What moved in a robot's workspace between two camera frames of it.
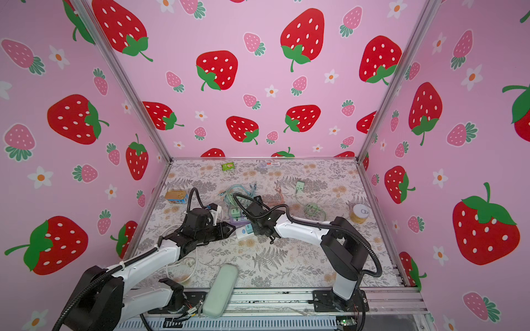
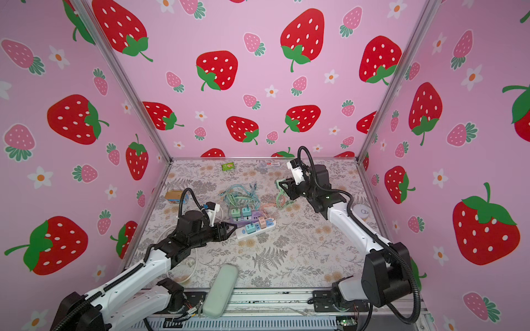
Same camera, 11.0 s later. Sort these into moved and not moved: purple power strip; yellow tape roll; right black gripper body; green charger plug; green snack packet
Moved: right black gripper body
Not moved: yellow tape roll; green charger plug; green snack packet; purple power strip
